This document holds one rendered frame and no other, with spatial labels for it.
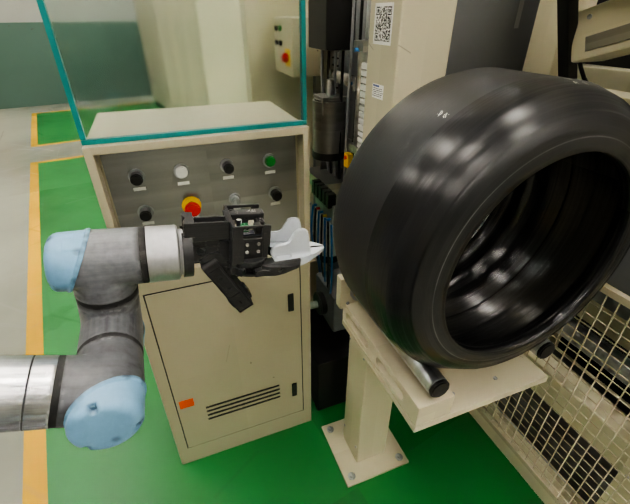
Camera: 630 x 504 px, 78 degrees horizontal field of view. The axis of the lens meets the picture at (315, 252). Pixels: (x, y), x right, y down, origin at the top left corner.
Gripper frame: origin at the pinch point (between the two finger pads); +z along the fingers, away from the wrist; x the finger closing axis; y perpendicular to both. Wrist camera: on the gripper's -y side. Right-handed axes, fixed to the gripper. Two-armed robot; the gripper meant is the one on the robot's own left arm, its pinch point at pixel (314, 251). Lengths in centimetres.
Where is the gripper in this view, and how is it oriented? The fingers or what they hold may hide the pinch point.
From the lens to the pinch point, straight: 61.4
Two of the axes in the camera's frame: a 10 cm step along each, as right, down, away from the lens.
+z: 9.3, -0.9, 3.7
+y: 1.2, -8.6, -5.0
